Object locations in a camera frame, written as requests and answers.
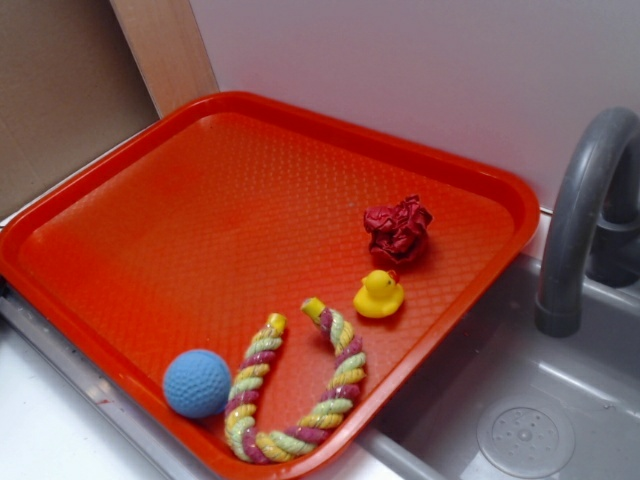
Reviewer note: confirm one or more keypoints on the light wooden board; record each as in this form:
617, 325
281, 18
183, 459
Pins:
168, 49

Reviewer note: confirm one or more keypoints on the yellow rubber duck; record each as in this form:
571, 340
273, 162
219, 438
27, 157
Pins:
380, 295

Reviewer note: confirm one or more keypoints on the multicolour twisted rope toy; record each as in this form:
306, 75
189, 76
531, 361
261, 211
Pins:
277, 414

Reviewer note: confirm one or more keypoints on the brown cardboard panel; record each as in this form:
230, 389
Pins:
70, 91

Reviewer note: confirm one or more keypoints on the grey toy faucet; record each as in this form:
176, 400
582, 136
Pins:
594, 230

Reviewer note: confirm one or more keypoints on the blue dimpled ball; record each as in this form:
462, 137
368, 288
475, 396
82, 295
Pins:
196, 384

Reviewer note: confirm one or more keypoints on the orange plastic tray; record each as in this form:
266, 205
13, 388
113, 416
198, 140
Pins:
235, 207

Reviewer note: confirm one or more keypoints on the crumpled red paper ball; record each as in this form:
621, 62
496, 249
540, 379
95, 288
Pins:
398, 234

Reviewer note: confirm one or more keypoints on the grey plastic sink basin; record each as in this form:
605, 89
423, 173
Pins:
497, 399

